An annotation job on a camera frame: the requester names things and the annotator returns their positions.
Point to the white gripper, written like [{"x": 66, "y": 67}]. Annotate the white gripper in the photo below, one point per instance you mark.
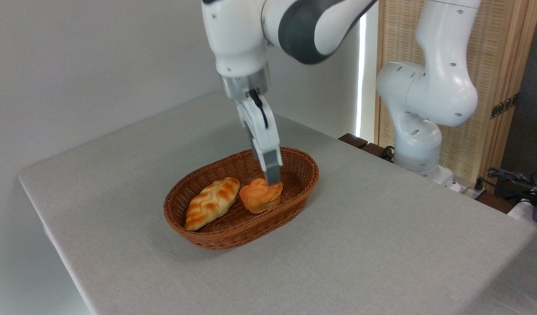
[{"x": 261, "y": 131}]

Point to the brown wicker oval basket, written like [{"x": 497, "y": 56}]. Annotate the brown wicker oval basket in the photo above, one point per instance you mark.
[{"x": 224, "y": 227}]

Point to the long braided bread loaf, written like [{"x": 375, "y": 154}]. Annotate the long braided bread loaf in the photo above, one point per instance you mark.
[{"x": 212, "y": 203}]

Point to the white power strip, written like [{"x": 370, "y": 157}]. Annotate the white power strip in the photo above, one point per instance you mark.
[{"x": 466, "y": 190}]

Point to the metal screen hinge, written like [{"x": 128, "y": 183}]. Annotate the metal screen hinge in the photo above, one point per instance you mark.
[{"x": 504, "y": 106}]

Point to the grey tablecloth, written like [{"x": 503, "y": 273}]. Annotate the grey tablecloth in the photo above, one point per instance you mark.
[{"x": 382, "y": 245}]

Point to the round orange bread bun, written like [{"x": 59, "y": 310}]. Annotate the round orange bread bun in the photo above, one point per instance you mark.
[{"x": 259, "y": 197}]

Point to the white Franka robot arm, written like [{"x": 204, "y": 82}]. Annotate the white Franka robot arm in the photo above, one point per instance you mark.
[{"x": 242, "y": 35}]

